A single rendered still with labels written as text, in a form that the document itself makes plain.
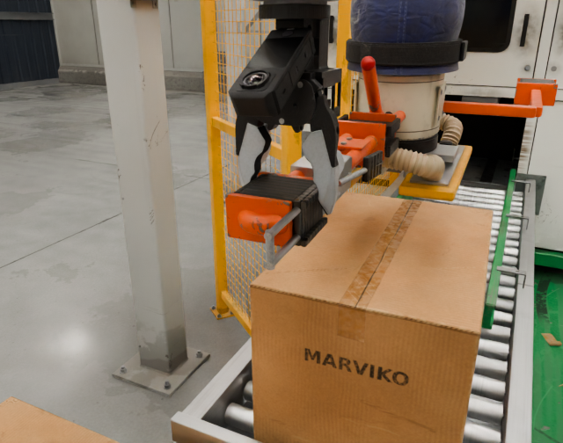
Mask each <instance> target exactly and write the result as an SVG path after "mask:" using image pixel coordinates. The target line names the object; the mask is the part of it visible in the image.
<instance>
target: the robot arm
mask: <svg viewBox="0 0 563 443"><path fill-rule="evenodd" d="M252 1H256V2H263V4H261V5H259V19H275V29H277V30H272V31H271V32H270V33H269V34H268V36H267V37H266V38H265V40H264V41H263V43H262V44H261V46H260V47H259V49H258V50H257V52H256V53H255V54H254V56H253V57H252V59H251V60H250V61H249V62H248V64H247V65H246V66H245V68H244V70H243V71H242V73H241V74H240V75H239V77H238V79H237V80H236V81H235V83H234V84H233V85H232V86H231V87H230V89H229V91H228V92H229V95H230V100H231V102H232V104H233V107H234V109H235V112H236V115H237V119H236V126H235V134H236V155H237V156H238V172H239V177H240V182H241V185H242V186H244V185H246V184H248V183H249V182H251V181H252V180H254V179H255V178H256V177H257V175H258V174H259V172H260V170H261V165H262V164H263V162H264V161H265V160H266V159H267V156H268V154H269V152H270V149H271V141H272V138H271V136H270V135H269V133H270V130H272V129H275V128H277V127H278V126H279V125H283V126H292V128H293V130H294V131H295V133H299V132H301V131H303V128H304V125H305V124H310V127H311V133H310V134H309V135H308V137H307V138H306V139H305V141H304V142H303V144H302V150H303V153H304V156H305V158H306V159H307V160H308V161H309V162H310V163H311V167H312V169H313V182H314V183H315V185H316V187H317V188H318V203H319V204H320V206H321V207H322V208H323V209H324V211H325V213H326V215H328V214H331V213H332V212H333V209H334V205H335V203H336V200H337V196H338V185H339V177H340V175H341V173H342V172H343V170H344V159H343V156H342V154H341V152H340V151H339V150H338V143H339V137H340V128H339V122H338V119H337V117H339V116H340V98H341V78H342V68H329V67H328V66H327V62H328V35H329V19H330V17H331V5H329V4H327V2H335V1H339V0H252ZM336 83H338V95H337V106H335V84H336ZM330 86H332V103H331V99H330V98H329V99H327V95H328V87H330ZM334 106H335V107H334ZM330 107H331V108H330Z"/></svg>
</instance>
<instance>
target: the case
mask: <svg viewBox="0 0 563 443"><path fill-rule="evenodd" d="M493 213H494V211H493V210H487V209H481V208H474V207H460V206H453V205H446V204H439V203H432V202H425V201H418V200H404V199H398V198H391V197H384V196H376V195H369V194H362V193H355V192H345V193H344V194H343V195H342V196H341V197H340V198H339V199H338V200H337V201H336V203H335V205H334V209H333V212H332V213H331V214H328V215H326V214H324V215H323V217H327V224H326V225H325V226H324V227H323V228H322V229H321V230H320V231H319V232H318V234H317V235H316V236H315V237H314V238H313V239H312V240H311V242H310V243H309V244H308V245H307V246H306V247H302V246H296V245H295V246H294V247H293V248H292V249H291V250H290V251H289V252H288V253H287V254H286V255H285V256H284V257H283V258H282V259H281V260H280V262H279V263H278V264H277V265H276V266H275V268H274V269H273V270H271V271H270V270H268V269H267V268H266V269H265V270H264V271H263V272H262V273H261V274H260V275H259V276H258V277H257V278H256V279H255V280H254V281H253V282H252V283H251V284H250V301H251V335H252V402H253V437H254V439H255V440H257V441H260V442H262V443H462V442H463V437H464V428H465V422H466V417H467V411H468V406H469V401H470V395H471V391H472V381H473V376H474V370H475V365H476V359H477V354H478V349H479V340H480V334H481V325H482V317H483V308H484V300H485V291H486V275H487V266H488V257H489V248H490V240H491V231H492V222H493Z"/></svg>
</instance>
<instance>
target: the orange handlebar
mask: <svg viewBox="0 0 563 443"><path fill-rule="evenodd" d="M443 112H444V113H465V114H479V115H493V116H507V117H520V118H535V117H538V118H539V117H541V116H542V112H543V103H542V95H541V90H531V92H530V105H507V104H491V103H475V102H459V101H444V103H443ZM394 114H397V118H400V123H401V122H402V121H403V120H404V119H405V118H406V114H405V113H404V112H403V111H396V112H395V113H394ZM377 144H378V141H377V138H376V137H375V136H374V135H369V136H367V137H366V138H365V139H364V140H363V139H354V138H353V136H352V135H351V134H343V135H342V136H340V137H339V143H338V150H339V151H340V152H341V153H342V152H343V151H344V150H346V149H351V150H350V151H349V152H348V153H347V154H346V155H345V154H342V155H344V156H351V157H352V169H353V168H354V167H355V168H361V167H362V165H363V158H364V157H365V156H367V155H368V154H369V153H370V152H371V151H372V150H373V149H374V148H375V147H376V146H377ZM289 175H294V176H301V177H304V174H303V173H302V172H301V171H297V170H295V171H292V172H290V174H289ZM281 218H282V217H281V216H279V215H278V214H257V213H254V212H253V211H250V210H243V211H241V212H240V213H239V214H238V223H239V227H241V228H242V229H243V230H244V231H246V232H247V233H250V234H254V235H258V236H264V234H265V231H266V230H267V229H271V228H272V227H273V226H274V225H275V224H276V223H277V222H278V221H279V220H280V219H281ZM287 229H288V224H287V225H286V226H285V227H284V228H283V229H282V230H281V231H280V232H279V233H278V234H277V235H280V234H284V233H285V232H286V231H287Z"/></svg>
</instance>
